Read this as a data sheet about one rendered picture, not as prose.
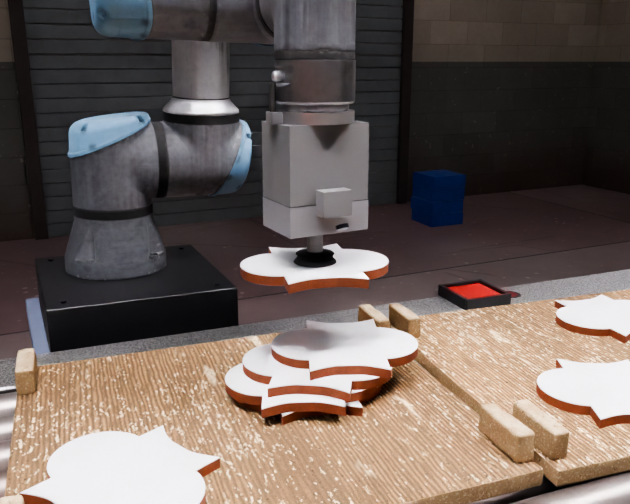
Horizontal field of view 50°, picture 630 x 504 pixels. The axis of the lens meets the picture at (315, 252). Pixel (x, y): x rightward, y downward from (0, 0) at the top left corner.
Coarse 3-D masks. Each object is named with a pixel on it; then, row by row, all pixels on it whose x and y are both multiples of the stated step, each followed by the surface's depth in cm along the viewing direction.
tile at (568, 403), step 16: (560, 368) 72; (576, 368) 70; (592, 368) 70; (608, 368) 70; (624, 368) 70; (544, 384) 67; (560, 384) 67; (576, 384) 67; (592, 384) 67; (608, 384) 67; (624, 384) 67; (544, 400) 66; (560, 400) 64; (576, 400) 64; (592, 400) 64; (608, 400) 64; (624, 400) 64; (592, 416) 63; (608, 416) 61; (624, 416) 62
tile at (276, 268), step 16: (256, 256) 70; (272, 256) 70; (288, 256) 70; (336, 256) 70; (352, 256) 70; (368, 256) 70; (384, 256) 70; (240, 272) 67; (256, 272) 64; (272, 272) 64; (288, 272) 64; (304, 272) 64; (320, 272) 64; (336, 272) 64; (352, 272) 64; (368, 272) 65; (384, 272) 67; (288, 288) 61; (304, 288) 62; (368, 288) 63
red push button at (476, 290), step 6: (450, 288) 101; (456, 288) 101; (462, 288) 101; (468, 288) 101; (474, 288) 101; (480, 288) 101; (486, 288) 101; (462, 294) 98; (468, 294) 98; (474, 294) 98; (480, 294) 98; (486, 294) 98; (492, 294) 98
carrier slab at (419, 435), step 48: (48, 384) 69; (96, 384) 69; (144, 384) 69; (192, 384) 69; (384, 384) 69; (432, 384) 69; (48, 432) 60; (96, 432) 60; (144, 432) 60; (192, 432) 60; (240, 432) 60; (288, 432) 60; (336, 432) 60; (384, 432) 60; (432, 432) 60; (480, 432) 60; (240, 480) 53; (288, 480) 53; (336, 480) 53; (384, 480) 53; (432, 480) 53; (480, 480) 53; (528, 480) 55
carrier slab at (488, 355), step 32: (448, 320) 86; (480, 320) 86; (512, 320) 86; (544, 320) 86; (448, 352) 77; (480, 352) 77; (512, 352) 77; (544, 352) 77; (576, 352) 77; (608, 352) 77; (448, 384) 71; (480, 384) 69; (512, 384) 69; (576, 416) 63; (576, 448) 58; (608, 448) 58; (576, 480) 56
